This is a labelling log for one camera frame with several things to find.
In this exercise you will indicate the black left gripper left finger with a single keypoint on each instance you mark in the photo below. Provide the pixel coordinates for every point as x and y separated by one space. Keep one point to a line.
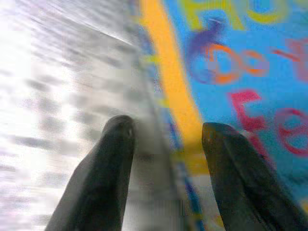
96 192

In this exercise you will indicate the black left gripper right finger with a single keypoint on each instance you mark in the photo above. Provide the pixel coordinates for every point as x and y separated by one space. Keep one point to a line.
240 187

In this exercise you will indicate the blue orange-bordered children's book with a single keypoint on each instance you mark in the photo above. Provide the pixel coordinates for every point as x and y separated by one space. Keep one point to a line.
240 84

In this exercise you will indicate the thick quilted dotted mattress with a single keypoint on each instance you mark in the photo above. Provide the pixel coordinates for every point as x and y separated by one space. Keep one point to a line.
60 84

